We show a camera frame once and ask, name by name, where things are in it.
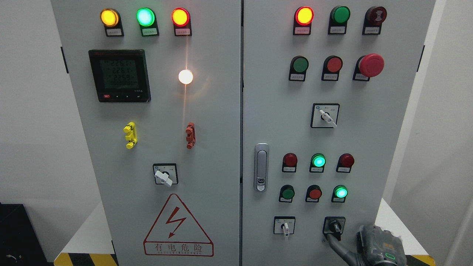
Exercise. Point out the black knob selector switch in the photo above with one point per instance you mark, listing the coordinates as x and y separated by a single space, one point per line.
328 223

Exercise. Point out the grey electrical control cabinet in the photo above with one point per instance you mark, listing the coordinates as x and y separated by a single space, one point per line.
240 53

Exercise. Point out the red terminal connector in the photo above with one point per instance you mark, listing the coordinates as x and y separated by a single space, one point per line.
191 136

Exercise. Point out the dark red indicator light left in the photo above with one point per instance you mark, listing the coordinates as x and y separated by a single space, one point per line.
289 163

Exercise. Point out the dark red indicator light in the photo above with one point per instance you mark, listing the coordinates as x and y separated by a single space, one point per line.
345 163
289 163

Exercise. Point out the white glowing indicator light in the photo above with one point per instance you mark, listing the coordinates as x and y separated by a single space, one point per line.
185 76

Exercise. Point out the lit green indicator light middle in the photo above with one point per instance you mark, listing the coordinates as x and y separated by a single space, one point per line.
317 163

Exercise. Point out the green push button second row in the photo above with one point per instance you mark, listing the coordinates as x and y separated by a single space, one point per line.
298 67

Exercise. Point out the red push button lower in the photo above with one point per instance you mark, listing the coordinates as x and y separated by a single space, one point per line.
313 193

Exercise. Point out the yellow terminal connector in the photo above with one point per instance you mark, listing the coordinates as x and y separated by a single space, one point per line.
130 135

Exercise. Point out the dark red indicator light right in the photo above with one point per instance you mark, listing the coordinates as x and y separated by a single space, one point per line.
345 163

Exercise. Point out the red electric danger warning sticker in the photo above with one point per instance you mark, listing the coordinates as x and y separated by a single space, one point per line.
176 232

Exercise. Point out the red push button second row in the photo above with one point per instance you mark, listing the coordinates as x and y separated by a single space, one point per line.
331 68

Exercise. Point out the lit green push button lower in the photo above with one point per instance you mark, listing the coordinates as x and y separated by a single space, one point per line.
339 194

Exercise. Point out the red indicator light top left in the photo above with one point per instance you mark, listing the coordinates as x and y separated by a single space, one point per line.
181 22

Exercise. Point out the black digital power meter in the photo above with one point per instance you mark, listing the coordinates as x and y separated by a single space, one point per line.
120 75

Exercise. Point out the red indicator light right door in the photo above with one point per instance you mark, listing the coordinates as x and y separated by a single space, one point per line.
303 18

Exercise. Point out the green indicator light top left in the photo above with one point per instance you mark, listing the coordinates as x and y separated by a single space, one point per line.
147 21

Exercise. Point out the red emergency stop mushroom button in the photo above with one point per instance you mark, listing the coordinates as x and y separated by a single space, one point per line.
368 66

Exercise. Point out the green push button top right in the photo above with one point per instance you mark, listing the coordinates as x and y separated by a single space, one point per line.
338 19

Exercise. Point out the yellow indicator light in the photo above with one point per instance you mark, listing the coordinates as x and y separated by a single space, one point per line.
112 22

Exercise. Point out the dark red buzzer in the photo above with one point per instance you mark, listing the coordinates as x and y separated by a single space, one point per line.
374 18

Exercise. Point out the black box lower left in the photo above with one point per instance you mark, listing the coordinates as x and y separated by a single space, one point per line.
19 245

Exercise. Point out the silver cabinet door handle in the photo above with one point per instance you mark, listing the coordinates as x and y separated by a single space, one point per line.
261 166

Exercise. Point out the white-handled selector switch left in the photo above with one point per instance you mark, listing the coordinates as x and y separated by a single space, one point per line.
165 174

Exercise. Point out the white-handled selector switch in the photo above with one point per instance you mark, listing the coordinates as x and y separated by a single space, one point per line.
165 174
284 225
324 115

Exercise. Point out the white-handled selector switch upper right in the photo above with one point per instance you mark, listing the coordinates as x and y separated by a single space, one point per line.
324 115

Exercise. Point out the white-handled selector switch lower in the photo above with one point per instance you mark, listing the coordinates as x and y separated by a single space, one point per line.
284 225

